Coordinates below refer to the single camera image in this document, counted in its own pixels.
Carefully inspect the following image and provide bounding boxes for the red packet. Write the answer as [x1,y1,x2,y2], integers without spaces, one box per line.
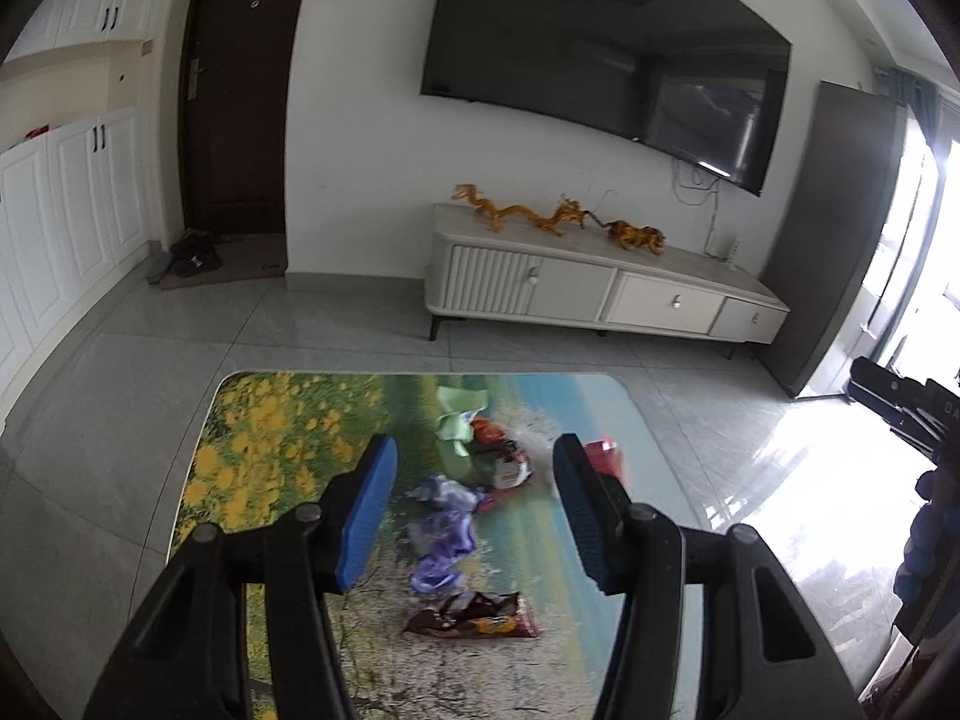
[585,436,623,482]

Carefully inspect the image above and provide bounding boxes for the golden dragon figurine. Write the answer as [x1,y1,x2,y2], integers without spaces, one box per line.
[451,182,595,239]

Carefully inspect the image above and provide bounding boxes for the white wall cupboards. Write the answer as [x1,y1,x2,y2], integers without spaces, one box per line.
[0,106,151,395]

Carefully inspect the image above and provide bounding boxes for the white and red wrapper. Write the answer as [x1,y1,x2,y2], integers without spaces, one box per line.
[480,441,535,492]

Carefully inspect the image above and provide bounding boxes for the blue-green curtain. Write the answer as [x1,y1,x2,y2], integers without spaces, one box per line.
[876,66,940,137]

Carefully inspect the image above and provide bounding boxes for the black wall television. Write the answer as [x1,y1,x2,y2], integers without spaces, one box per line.
[420,0,793,197]

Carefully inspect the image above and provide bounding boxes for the golden tiger figurine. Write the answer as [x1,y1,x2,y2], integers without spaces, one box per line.
[604,220,667,256]

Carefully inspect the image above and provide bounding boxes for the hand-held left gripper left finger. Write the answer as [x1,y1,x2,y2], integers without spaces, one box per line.
[82,433,398,720]

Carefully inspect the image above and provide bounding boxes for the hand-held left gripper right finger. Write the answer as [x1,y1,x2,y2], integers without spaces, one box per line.
[553,433,875,720]

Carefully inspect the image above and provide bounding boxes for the brown doormat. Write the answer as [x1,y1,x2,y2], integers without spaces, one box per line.
[157,232,288,292]

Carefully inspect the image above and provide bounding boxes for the dark brown door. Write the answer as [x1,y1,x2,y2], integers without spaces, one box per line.
[180,0,316,239]

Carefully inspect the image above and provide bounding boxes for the green plastic packet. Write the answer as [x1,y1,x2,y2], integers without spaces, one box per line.
[435,386,493,475]

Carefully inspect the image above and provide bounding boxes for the grey tall cabinet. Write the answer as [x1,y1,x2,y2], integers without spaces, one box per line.
[757,81,940,400]

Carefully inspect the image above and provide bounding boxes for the white television cabinet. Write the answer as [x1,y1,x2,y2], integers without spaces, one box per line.
[425,202,791,361]

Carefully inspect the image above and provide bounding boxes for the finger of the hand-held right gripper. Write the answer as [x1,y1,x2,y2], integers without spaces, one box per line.
[850,356,937,451]

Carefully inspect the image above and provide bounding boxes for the brown snack packet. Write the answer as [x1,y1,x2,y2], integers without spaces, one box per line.
[403,590,542,643]

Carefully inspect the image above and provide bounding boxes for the purple wrapper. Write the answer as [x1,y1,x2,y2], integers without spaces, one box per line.
[409,511,479,557]
[405,475,488,515]
[410,555,464,595]

